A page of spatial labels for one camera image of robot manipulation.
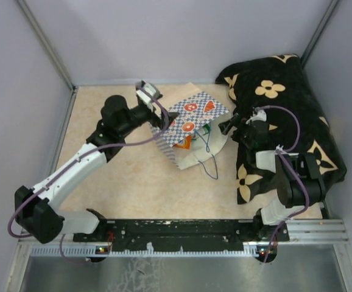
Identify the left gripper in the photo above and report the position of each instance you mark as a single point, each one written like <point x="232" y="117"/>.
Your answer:
<point x="154" y="120"/>

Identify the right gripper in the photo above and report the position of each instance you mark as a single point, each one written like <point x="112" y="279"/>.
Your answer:
<point x="225" y="126"/>

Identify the checkered paper bag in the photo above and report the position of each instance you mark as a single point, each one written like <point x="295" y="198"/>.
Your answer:
<point x="196" y="108"/>

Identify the green mint candy bag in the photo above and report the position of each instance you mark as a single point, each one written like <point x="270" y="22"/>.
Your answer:
<point x="204" y="132"/>

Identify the orange fruits candy bag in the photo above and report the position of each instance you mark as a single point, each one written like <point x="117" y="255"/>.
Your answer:
<point x="184" y="143"/>

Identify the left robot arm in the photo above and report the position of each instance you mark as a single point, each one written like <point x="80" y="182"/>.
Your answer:
<point x="37" y="209"/>

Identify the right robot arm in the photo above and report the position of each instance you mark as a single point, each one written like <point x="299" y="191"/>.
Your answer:
<point x="297" y="178"/>

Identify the black floral pillow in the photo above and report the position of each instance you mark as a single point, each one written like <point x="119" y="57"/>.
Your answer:
<point x="295" y="118"/>

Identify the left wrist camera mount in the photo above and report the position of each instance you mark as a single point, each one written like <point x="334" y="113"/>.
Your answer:
<point x="147" y="94"/>

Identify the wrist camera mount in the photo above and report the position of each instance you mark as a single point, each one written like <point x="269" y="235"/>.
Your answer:
<point x="258" y="114"/>
<point x="147" y="94"/>

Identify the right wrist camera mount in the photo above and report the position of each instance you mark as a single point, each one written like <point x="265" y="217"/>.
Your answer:
<point x="258" y="114"/>

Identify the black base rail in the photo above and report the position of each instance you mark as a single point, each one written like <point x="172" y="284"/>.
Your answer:
<point x="178" y="235"/>

